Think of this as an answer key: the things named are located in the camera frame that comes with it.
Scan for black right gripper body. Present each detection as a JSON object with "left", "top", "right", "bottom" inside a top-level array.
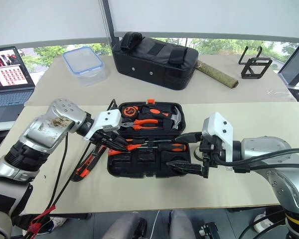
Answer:
[{"left": 198, "top": 134, "right": 227, "bottom": 179}]

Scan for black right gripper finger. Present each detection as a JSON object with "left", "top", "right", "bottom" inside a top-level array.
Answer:
[
  {"left": 165, "top": 160, "right": 205, "bottom": 178},
  {"left": 175, "top": 131, "right": 203, "bottom": 144}
]

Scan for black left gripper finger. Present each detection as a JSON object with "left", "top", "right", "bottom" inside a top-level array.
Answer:
[
  {"left": 109, "top": 132, "right": 129, "bottom": 147},
  {"left": 101, "top": 138, "right": 127, "bottom": 153}
]

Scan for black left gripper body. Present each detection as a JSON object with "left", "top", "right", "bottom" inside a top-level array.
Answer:
[{"left": 89, "top": 129, "right": 115, "bottom": 150}]

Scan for long orange black screwdriver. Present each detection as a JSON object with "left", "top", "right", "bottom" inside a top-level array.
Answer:
[{"left": 124, "top": 141, "right": 188, "bottom": 153}]

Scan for black plastic tool case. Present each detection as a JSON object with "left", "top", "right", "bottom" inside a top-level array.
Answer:
[{"left": 107, "top": 99, "right": 190, "bottom": 179}]

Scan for steel claw hammer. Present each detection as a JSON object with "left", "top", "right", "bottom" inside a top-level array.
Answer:
[{"left": 161, "top": 105, "right": 184, "bottom": 130}]

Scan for orange black tape measure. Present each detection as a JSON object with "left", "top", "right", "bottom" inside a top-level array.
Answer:
[{"left": 122, "top": 105, "right": 140, "bottom": 118}]

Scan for orange black utility knife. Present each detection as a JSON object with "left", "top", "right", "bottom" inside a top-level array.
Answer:
[{"left": 71, "top": 146, "right": 107, "bottom": 183}]

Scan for thin black precision screwdriver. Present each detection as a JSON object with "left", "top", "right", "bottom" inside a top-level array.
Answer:
[{"left": 139, "top": 139, "right": 174, "bottom": 144}]

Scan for beige table mat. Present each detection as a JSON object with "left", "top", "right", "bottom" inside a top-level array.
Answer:
[
  {"left": 0, "top": 102, "right": 299, "bottom": 215},
  {"left": 23, "top": 54, "right": 298, "bottom": 108}
]

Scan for black floor device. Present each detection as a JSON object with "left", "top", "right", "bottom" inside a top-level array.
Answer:
[{"left": 198, "top": 222, "right": 224, "bottom": 239}]

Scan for brown bamboo stick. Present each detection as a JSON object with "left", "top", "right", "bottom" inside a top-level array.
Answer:
[{"left": 195, "top": 60, "right": 240, "bottom": 89}]

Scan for clear container with blue lid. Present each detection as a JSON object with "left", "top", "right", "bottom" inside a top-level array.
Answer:
[{"left": 62, "top": 46, "right": 110, "bottom": 87}]

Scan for grey rounded shape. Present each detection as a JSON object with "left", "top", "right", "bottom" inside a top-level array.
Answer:
[{"left": 101, "top": 213, "right": 148, "bottom": 239}]

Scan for black fabric bag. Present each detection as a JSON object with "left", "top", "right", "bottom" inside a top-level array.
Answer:
[{"left": 112, "top": 31, "right": 200, "bottom": 91}]

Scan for white power strip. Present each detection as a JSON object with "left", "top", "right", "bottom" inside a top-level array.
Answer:
[{"left": 253, "top": 211, "right": 268, "bottom": 233}]

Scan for white shoe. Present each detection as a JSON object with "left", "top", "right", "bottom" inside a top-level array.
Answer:
[{"left": 49, "top": 216, "right": 67, "bottom": 227}]

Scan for open laptop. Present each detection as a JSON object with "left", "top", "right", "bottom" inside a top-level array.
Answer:
[{"left": 0, "top": 46, "right": 36, "bottom": 124}]

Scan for dark monitor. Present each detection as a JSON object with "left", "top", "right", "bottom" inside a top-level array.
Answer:
[{"left": 277, "top": 43, "right": 299, "bottom": 87}]

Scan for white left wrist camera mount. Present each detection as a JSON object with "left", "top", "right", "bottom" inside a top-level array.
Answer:
[{"left": 82, "top": 109, "right": 123, "bottom": 141}]

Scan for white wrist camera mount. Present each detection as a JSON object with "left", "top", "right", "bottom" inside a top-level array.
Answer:
[
  {"left": 201, "top": 112, "right": 234, "bottom": 163},
  {"left": 82, "top": 109, "right": 123, "bottom": 141}
]

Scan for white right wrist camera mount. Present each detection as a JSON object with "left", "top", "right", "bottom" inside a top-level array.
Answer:
[{"left": 201, "top": 112, "right": 234, "bottom": 163}]

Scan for orange handled pliers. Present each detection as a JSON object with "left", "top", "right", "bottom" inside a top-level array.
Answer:
[{"left": 120, "top": 119, "right": 160, "bottom": 131}]

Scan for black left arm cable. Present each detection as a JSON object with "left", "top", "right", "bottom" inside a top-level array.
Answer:
[
  {"left": 49, "top": 141, "right": 93, "bottom": 209},
  {"left": 22, "top": 131, "right": 69, "bottom": 239}
]

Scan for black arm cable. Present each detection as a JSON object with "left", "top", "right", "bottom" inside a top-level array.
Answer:
[
  {"left": 49, "top": 141, "right": 93, "bottom": 209},
  {"left": 22, "top": 131, "right": 69, "bottom": 239},
  {"left": 213, "top": 148, "right": 299, "bottom": 174}
]

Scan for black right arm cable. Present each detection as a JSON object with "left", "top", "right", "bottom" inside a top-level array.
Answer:
[{"left": 213, "top": 148, "right": 299, "bottom": 174}]

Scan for thin white cable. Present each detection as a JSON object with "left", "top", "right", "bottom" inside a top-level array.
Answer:
[{"left": 151, "top": 210, "right": 160, "bottom": 239}]

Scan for black metal wire stand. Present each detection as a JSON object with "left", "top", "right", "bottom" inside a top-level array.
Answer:
[{"left": 239, "top": 45, "right": 274, "bottom": 80}]

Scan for red cable tie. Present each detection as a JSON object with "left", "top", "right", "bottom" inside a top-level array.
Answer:
[{"left": 29, "top": 205, "right": 57, "bottom": 234}]

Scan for grey window frame post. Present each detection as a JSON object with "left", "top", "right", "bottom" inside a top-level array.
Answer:
[{"left": 100, "top": 0, "right": 121, "bottom": 46}]

